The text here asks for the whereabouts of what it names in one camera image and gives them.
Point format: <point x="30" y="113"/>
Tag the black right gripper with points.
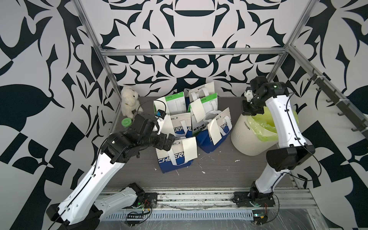
<point x="245" y="109"/>

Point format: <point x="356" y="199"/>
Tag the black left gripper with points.
<point x="161" y="144"/>

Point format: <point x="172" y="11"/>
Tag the white receipt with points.
<point x="214" y="131"/>
<point x="161" y="104"/>
<point x="198" y="110"/>
<point x="189" y="148"/>

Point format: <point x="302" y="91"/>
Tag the blue white takeout bag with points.
<point x="173" y="159"/>
<point x="224" y="122"/>
<point x="201" y="91"/>
<point x="179" y="125"/>

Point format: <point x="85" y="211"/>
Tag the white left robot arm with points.
<point x="82" y="210"/>

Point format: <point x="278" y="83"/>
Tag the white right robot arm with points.
<point x="292" y="150"/>

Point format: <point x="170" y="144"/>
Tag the blue white front takeout bag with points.
<point x="173" y="159"/>

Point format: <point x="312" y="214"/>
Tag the green white left takeout bag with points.
<point x="176" y="103"/>

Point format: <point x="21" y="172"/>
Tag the green white takeout bag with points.
<point x="176" y="103"/>
<point x="210" y="104"/>

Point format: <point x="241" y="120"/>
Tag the green white right takeout bag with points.
<point x="210" y="104"/>

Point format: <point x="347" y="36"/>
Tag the green plastic bin liner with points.
<point x="263" y="126"/>

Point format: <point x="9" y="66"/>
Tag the green round lid jar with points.
<point x="126" y="122"/>

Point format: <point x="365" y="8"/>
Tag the cream ribbed trash bin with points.
<point x="245" y="141"/>

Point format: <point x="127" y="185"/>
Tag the white plush bear toy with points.
<point x="130" y="102"/>

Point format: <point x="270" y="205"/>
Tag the white receipt on green bag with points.
<point x="198" y="110"/>

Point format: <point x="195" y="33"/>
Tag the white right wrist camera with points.
<point x="249" y="95"/>

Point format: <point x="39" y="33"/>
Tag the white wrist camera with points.
<point x="249" y="95"/>
<point x="160" y="114"/>

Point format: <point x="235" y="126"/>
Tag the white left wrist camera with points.
<point x="160" y="114"/>

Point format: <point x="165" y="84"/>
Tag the grey wall hook rail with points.
<point x="346" y="106"/>

